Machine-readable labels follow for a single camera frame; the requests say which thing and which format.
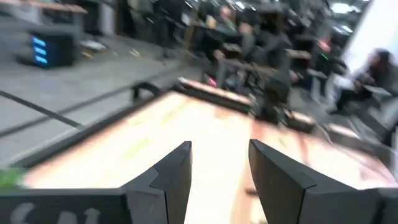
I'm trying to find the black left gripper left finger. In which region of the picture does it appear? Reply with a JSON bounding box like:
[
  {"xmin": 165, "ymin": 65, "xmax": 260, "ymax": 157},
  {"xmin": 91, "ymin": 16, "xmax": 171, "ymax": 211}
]
[{"xmin": 120, "ymin": 141, "xmax": 193, "ymax": 224}]

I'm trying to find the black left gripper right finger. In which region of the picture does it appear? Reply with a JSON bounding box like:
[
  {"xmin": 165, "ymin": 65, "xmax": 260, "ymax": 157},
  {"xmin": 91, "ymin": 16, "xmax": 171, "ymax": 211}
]
[{"xmin": 248, "ymin": 139, "xmax": 358, "ymax": 224}]

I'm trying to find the person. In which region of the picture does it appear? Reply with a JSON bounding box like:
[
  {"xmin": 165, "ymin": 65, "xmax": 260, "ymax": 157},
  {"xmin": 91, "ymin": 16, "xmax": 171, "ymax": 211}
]
[
  {"xmin": 214, "ymin": 5, "xmax": 240, "ymax": 37},
  {"xmin": 334, "ymin": 48, "xmax": 398, "ymax": 113}
]

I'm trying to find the potted green succulent plant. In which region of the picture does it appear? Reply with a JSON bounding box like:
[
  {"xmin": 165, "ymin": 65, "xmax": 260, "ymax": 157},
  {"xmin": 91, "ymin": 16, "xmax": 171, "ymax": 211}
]
[{"xmin": 0, "ymin": 167, "xmax": 25, "ymax": 189}]

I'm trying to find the black aluminium table frame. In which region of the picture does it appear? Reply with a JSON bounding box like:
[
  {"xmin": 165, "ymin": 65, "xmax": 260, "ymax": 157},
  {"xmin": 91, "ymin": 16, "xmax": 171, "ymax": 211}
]
[{"xmin": 12, "ymin": 77, "xmax": 398, "ymax": 170}]

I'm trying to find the black computer with blue lights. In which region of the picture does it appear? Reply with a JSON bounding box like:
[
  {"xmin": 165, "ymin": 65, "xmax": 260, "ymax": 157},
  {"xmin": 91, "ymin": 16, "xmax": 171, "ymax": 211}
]
[{"xmin": 29, "ymin": 29, "xmax": 78, "ymax": 69}]

